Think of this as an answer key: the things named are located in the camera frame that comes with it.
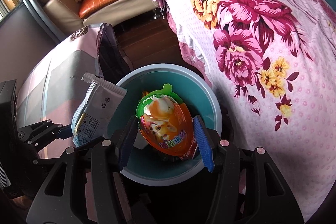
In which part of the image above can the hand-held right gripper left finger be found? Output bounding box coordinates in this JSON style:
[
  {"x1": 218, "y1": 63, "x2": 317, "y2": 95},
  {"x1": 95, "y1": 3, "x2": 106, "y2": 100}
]
[{"x1": 26, "y1": 116, "x2": 139, "y2": 224}]

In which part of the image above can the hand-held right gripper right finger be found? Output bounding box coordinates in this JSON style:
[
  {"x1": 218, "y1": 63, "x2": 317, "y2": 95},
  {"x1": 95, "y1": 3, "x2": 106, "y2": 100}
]
[{"x1": 193, "y1": 115, "x2": 310, "y2": 224}]

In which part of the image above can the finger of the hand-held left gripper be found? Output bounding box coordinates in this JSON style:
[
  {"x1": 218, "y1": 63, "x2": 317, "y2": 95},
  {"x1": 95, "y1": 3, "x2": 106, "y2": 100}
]
[
  {"x1": 18, "y1": 119, "x2": 73, "y2": 147},
  {"x1": 33, "y1": 135, "x2": 108, "y2": 165}
]

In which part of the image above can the light blue foil packet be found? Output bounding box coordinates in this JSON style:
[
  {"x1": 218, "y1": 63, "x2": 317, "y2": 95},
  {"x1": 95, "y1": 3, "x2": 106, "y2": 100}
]
[{"x1": 71, "y1": 72, "x2": 128, "y2": 147}]

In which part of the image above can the egg-shaped toy package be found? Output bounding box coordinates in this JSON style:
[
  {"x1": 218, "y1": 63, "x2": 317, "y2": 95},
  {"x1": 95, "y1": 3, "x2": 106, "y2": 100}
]
[{"x1": 135, "y1": 84, "x2": 197, "y2": 157}]

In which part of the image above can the teal plastic bin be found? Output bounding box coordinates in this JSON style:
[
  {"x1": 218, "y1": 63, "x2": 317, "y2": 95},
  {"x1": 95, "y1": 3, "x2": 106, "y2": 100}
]
[{"x1": 106, "y1": 63, "x2": 222, "y2": 186}]

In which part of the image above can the checked cloth covered table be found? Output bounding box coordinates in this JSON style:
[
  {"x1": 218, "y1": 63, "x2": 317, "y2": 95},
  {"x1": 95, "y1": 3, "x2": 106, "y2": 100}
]
[{"x1": 16, "y1": 23, "x2": 132, "y2": 151}]

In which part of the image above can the pink floral blanket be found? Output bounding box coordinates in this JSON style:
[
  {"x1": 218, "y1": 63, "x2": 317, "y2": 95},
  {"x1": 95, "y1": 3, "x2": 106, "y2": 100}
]
[{"x1": 147, "y1": 0, "x2": 336, "y2": 216}]

